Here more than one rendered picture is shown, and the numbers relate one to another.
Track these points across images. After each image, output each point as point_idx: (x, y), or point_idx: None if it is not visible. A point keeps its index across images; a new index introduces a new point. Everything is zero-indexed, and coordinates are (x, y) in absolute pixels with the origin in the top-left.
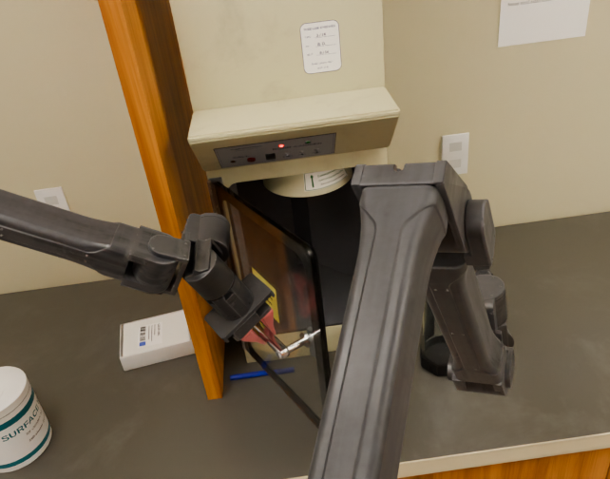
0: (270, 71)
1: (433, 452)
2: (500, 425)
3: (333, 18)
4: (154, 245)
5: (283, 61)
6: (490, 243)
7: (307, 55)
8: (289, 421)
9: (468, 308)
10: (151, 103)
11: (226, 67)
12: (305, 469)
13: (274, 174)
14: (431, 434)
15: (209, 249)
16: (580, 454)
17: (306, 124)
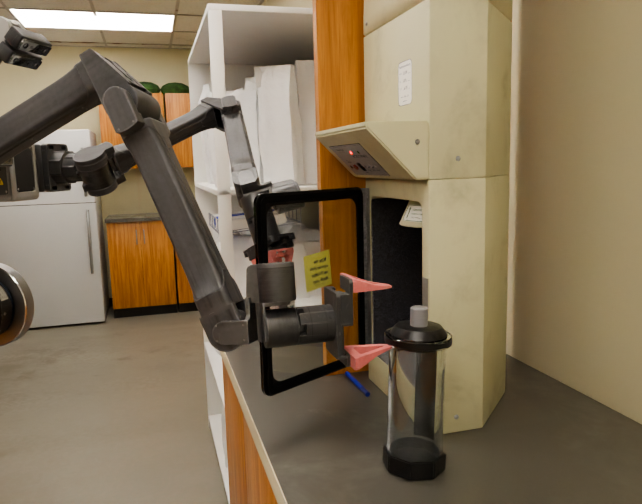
0: (387, 103)
1: (277, 464)
2: (319, 502)
3: (410, 57)
4: (241, 173)
5: (392, 94)
6: (119, 118)
7: (399, 90)
8: (305, 400)
9: (147, 186)
10: (332, 115)
11: (375, 98)
12: (256, 411)
13: (385, 194)
14: (300, 462)
15: (260, 190)
16: None
17: (339, 129)
